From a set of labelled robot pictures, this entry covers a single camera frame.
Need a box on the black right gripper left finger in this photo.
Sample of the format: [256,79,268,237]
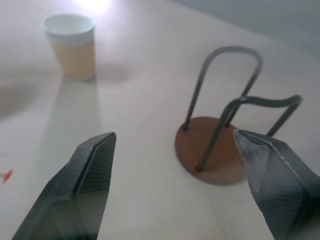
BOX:
[11,131,117,240]

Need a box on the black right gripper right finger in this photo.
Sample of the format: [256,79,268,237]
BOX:
[232,129,320,240]

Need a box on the tan and white paper cup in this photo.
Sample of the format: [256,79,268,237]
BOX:
[40,14,97,81]

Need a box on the red mark on table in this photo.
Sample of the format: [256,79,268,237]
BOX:
[0,168,14,185]

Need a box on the stool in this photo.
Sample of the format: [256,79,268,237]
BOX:
[174,45,303,186]

